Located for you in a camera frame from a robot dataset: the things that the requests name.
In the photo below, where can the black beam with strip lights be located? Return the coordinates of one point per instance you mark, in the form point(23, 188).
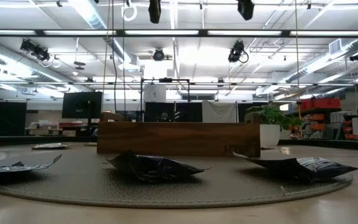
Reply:
point(120, 32)

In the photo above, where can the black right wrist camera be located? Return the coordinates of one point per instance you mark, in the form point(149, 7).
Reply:
point(245, 8)

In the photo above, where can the white box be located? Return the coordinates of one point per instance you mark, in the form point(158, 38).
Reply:
point(154, 93)

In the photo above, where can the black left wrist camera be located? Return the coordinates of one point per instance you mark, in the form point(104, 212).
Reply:
point(154, 11)

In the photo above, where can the orange tea packet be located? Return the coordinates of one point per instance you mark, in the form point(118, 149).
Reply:
point(51, 146)

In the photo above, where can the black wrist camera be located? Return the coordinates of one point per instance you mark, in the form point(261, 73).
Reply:
point(154, 11)
point(245, 8)

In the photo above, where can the black partition panel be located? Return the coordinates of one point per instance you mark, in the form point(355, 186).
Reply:
point(3, 119)
point(185, 112)

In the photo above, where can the wooden tea organizer box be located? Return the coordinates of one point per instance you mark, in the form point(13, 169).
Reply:
point(179, 138)

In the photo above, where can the person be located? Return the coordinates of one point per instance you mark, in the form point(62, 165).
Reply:
point(164, 117)

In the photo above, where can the green plant in white pot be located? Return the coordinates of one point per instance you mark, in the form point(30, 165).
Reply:
point(269, 135)

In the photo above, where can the shelf with red bins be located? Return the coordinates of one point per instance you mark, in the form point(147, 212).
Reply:
point(320, 103)

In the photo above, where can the cluttered work table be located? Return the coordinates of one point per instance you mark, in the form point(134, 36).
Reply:
point(47, 124)

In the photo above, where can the dark blue tea packet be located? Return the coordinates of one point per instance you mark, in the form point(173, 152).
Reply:
point(303, 168)
point(154, 168)
point(14, 168)

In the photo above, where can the round grey woven placemat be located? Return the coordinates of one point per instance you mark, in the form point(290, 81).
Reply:
point(82, 186)

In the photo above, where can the black metal stand frame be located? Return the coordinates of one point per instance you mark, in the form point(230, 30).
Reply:
point(166, 80)

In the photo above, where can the black monitor on stand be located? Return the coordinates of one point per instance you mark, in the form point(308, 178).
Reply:
point(82, 104)

